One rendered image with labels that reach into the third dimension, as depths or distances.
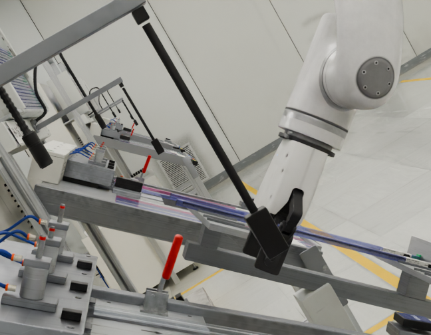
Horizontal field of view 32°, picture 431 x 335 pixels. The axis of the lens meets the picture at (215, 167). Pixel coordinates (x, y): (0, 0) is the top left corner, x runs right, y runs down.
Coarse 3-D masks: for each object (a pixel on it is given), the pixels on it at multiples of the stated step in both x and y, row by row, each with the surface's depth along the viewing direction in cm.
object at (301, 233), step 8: (176, 200) 128; (184, 200) 128; (192, 208) 127; (200, 208) 127; (208, 208) 128; (216, 208) 129; (232, 216) 128; (240, 216) 128; (296, 232) 130; (304, 232) 130; (320, 240) 131; (328, 240) 131; (336, 240) 131; (352, 248) 132; (360, 248) 132; (368, 248) 132; (376, 256) 133; (384, 256) 133; (392, 256) 133; (400, 256) 133
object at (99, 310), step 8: (96, 304) 93; (96, 312) 92; (104, 312) 92; (112, 312) 92; (120, 312) 92; (128, 312) 92; (136, 312) 93; (136, 320) 92; (144, 320) 92; (152, 320) 92; (160, 320) 93; (168, 320) 93; (176, 320) 93; (184, 320) 94; (184, 328) 93; (192, 328) 93; (200, 328) 93; (208, 328) 93; (216, 328) 94; (224, 328) 94; (232, 328) 95
